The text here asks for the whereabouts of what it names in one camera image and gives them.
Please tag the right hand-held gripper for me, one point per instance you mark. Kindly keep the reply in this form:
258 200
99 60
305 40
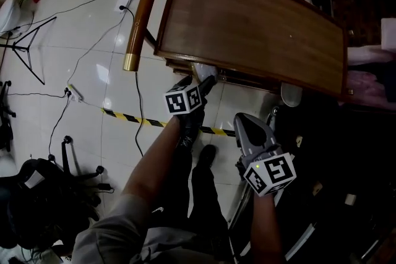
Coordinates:
269 174

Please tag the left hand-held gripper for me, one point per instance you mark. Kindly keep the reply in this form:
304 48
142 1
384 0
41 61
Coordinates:
182 100

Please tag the person's right forearm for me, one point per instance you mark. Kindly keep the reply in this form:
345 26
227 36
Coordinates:
266 225

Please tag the person's left forearm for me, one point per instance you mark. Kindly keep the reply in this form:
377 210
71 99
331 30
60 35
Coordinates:
151 160

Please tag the person's left black shoe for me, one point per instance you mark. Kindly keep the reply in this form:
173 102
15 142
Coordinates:
191 126

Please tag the person's black shoe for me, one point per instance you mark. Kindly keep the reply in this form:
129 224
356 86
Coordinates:
207 155
191 126

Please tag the person's right black shoe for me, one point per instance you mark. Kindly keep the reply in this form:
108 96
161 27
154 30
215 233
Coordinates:
207 155

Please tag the yellow black floor tape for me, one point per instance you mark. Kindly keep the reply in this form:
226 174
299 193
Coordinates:
148 122

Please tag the person's black trousers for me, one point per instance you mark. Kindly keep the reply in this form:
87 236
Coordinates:
204 201

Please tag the pink white clothing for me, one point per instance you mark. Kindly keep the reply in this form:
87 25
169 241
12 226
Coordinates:
371 71

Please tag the black power adapter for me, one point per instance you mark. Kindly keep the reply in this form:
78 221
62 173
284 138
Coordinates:
105 187

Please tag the black tripod stand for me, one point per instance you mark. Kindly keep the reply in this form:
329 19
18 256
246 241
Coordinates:
28 49

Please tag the black office chair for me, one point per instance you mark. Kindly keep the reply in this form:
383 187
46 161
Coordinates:
46 194
6 114

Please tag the white round bin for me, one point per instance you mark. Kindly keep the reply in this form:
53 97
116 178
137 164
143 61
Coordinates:
8 15

